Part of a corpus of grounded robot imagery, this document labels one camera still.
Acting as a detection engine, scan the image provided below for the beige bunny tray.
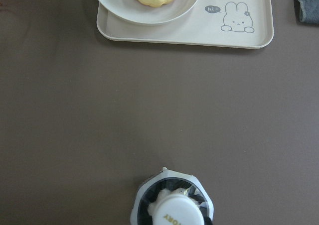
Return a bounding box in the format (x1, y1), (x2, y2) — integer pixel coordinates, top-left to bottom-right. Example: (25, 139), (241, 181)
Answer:
(96, 0), (274, 49)

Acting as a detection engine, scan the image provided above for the white plate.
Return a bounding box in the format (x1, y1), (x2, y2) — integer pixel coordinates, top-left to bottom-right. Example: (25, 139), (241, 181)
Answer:
(98, 0), (198, 25)

